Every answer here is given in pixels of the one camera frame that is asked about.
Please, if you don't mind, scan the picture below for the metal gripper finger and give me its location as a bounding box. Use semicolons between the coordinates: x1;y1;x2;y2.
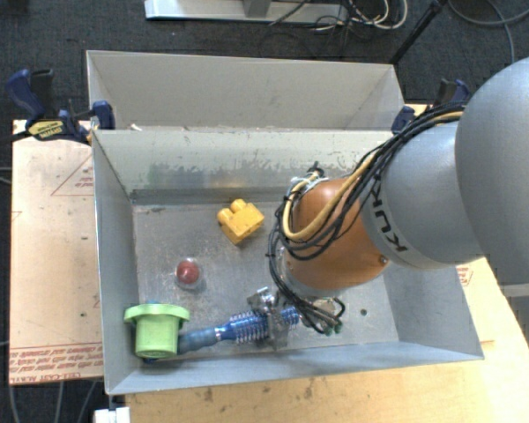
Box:
266;313;291;351
246;286;276;315

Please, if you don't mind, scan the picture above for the red ball in clear dome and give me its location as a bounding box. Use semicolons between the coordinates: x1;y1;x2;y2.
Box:
175;256;203;291

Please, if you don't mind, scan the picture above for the yellow toy building block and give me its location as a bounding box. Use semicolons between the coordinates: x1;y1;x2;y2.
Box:
216;198;265;246

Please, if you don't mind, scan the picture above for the brown cardboard board red print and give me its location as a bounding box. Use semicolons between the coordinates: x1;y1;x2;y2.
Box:
8;119;495;387

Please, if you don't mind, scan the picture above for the green flanged plastic cylinder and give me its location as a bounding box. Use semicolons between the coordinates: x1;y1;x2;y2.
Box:
123;302;191;361

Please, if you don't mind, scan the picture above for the blue tool with metal spring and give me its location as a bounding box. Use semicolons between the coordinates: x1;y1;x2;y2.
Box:
177;305;302;356

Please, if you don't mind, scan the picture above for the grey metal bin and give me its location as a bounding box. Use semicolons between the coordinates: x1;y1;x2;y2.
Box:
86;49;485;396

